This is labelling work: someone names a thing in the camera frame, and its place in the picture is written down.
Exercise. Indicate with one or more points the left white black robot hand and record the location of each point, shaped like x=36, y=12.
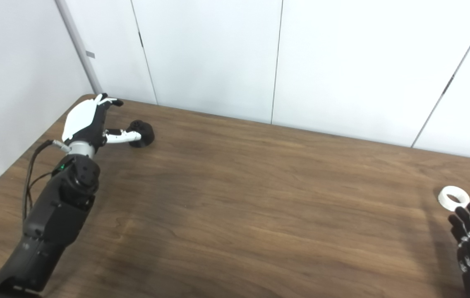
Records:
x=80, y=120

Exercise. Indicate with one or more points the round black part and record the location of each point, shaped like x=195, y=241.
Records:
x=146, y=132

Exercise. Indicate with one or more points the grey wall corner post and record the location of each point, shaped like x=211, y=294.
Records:
x=80, y=49

